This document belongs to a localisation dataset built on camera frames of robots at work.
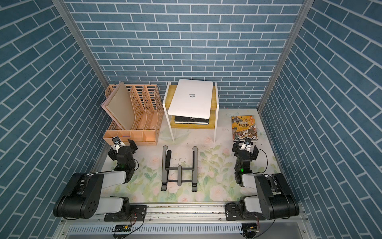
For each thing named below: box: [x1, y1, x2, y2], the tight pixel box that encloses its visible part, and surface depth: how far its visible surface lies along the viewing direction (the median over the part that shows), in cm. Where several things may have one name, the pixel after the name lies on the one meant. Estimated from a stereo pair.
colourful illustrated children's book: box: [231, 115, 259, 142], surface depth 110 cm
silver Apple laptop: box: [167, 79, 214, 120], surface depth 81 cm
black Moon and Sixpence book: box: [174, 115, 210, 125], surface depth 93 cm
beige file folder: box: [105, 81, 136, 131], surface depth 99 cm
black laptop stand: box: [161, 145, 198, 192], surface depth 86 cm
